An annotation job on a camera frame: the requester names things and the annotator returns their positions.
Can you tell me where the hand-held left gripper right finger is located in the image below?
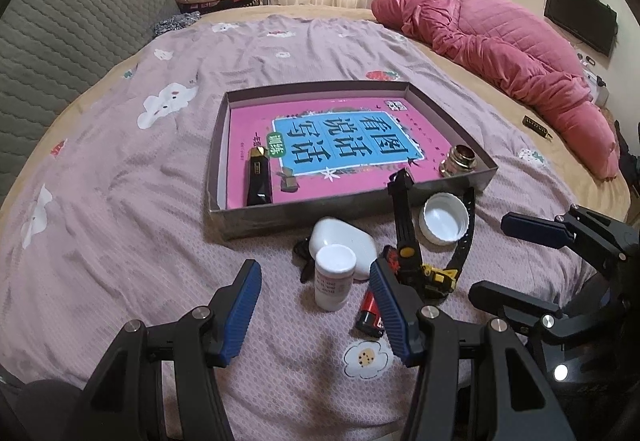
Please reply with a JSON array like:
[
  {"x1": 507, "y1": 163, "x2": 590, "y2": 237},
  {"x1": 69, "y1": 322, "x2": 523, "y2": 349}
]
[{"x1": 369, "y1": 258, "x2": 578, "y2": 441}]

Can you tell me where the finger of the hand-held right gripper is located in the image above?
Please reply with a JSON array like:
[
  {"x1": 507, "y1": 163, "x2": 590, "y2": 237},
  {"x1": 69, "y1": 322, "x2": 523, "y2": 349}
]
[
  {"x1": 501, "y1": 205, "x2": 640, "y2": 267},
  {"x1": 469, "y1": 280, "x2": 591, "y2": 347}
]

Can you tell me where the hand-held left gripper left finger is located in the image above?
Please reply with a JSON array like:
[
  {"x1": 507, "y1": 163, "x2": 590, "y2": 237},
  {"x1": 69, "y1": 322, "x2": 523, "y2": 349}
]
[{"x1": 75, "y1": 260, "x2": 262, "y2": 441}]

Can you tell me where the red and black lighter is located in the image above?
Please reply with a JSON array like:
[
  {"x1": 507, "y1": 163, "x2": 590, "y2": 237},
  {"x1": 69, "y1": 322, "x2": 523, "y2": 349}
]
[{"x1": 356, "y1": 290, "x2": 385, "y2": 337}]

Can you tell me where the white pill bottle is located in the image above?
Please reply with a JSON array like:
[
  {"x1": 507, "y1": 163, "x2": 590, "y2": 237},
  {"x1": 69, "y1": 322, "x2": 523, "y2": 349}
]
[{"x1": 314, "y1": 245, "x2": 357, "y2": 313}]

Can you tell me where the white ribbed bottle cap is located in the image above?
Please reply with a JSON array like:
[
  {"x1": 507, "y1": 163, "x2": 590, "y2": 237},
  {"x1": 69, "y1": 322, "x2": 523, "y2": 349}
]
[{"x1": 419, "y1": 192, "x2": 471, "y2": 244}]

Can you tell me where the black and yellow wristwatch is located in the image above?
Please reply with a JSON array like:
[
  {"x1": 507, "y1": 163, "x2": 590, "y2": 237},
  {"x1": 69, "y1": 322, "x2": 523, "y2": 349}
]
[{"x1": 382, "y1": 168, "x2": 476, "y2": 304}]

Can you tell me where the grey cardboard box tray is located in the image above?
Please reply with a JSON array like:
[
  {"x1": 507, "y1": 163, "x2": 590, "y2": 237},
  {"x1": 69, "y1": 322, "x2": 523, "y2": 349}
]
[{"x1": 206, "y1": 81, "x2": 499, "y2": 242}]

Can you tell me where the small black clip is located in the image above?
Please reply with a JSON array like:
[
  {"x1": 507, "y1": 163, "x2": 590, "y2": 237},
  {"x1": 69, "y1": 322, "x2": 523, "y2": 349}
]
[{"x1": 292, "y1": 238, "x2": 316, "y2": 283}]

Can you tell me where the white plastic case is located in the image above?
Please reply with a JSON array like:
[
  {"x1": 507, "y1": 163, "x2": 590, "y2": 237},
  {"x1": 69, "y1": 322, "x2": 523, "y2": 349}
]
[{"x1": 309, "y1": 217, "x2": 378, "y2": 282}]

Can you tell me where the small dark brown bar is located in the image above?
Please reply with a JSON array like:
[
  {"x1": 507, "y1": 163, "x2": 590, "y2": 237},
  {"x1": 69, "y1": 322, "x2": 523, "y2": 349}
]
[{"x1": 522, "y1": 115, "x2": 553, "y2": 140}]

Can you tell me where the dark clothing heap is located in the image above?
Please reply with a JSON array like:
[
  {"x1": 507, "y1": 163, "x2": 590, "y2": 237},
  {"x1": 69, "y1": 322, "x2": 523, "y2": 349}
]
[{"x1": 614, "y1": 120, "x2": 640, "y2": 194}]

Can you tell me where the black tube with gold cap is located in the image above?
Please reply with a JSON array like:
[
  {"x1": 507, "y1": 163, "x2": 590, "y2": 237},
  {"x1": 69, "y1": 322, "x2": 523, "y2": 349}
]
[{"x1": 246, "y1": 146, "x2": 273, "y2": 208}]

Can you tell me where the purple printed bedsheet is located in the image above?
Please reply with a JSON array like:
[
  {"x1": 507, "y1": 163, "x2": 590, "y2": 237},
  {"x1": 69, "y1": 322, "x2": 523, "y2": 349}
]
[{"x1": 0, "y1": 13, "x2": 601, "y2": 441}]

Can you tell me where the pink quilted duvet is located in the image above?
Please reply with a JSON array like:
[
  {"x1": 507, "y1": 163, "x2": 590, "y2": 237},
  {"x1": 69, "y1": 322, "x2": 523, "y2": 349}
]
[{"x1": 371, "y1": 0, "x2": 621, "y2": 180}]

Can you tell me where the pink and blue book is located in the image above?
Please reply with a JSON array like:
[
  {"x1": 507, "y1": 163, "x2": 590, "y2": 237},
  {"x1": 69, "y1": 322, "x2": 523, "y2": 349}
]
[{"x1": 225, "y1": 96, "x2": 468, "y2": 210}]

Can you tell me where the black flat television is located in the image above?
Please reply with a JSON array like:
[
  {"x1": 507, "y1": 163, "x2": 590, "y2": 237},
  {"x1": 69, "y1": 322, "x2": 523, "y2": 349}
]
[{"x1": 544, "y1": 0, "x2": 617, "y2": 58}]

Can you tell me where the blue patterned cloth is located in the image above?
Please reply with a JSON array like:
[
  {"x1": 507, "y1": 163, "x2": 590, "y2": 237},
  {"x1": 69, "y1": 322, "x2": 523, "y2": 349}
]
[{"x1": 152, "y1": 12, "x2": 202, "y2": 38}]

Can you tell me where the grey quilted headboard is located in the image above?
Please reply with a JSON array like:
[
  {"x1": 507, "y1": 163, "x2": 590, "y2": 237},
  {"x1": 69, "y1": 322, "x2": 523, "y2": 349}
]
[{"x1": 0, "y1": 0, "x2": 181, "y2": 206}]

